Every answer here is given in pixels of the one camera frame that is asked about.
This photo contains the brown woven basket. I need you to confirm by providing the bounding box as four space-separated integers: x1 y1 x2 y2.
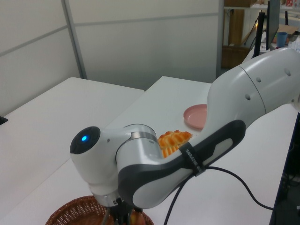
45 195 155 225

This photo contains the cardboard box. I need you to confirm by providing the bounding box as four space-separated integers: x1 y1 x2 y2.
278 24 300 36

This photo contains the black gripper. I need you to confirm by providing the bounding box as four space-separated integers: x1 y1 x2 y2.
109 198 135 225

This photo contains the brown wooden cabinet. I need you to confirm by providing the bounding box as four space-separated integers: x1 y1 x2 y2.
221 0 255 70

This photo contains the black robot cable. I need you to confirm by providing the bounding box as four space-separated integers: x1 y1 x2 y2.
163 165 275 225

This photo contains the white office partition panel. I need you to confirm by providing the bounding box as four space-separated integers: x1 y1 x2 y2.
0 0 225 118

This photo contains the pink plate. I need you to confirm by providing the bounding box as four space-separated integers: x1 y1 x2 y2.
183 104 209 130

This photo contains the black velcro cable strap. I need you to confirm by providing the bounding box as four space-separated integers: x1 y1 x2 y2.
178 142 207 177

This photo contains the dark blue desk side panel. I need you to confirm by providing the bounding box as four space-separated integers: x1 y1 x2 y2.
269 110 300 225

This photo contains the braided toy bread loaf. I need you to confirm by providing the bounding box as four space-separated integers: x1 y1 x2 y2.
158 130 193 150

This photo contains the striped toy bread roll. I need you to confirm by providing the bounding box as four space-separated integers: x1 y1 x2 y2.
161 145 182 158

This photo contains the black upright stand pole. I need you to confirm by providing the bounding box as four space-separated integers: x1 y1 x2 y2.
252 11 267 58

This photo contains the blue cup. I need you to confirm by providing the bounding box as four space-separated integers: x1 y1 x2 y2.
276 32 288 47

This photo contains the dark computer monitor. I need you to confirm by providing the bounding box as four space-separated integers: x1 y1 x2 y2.
266 0 281 51

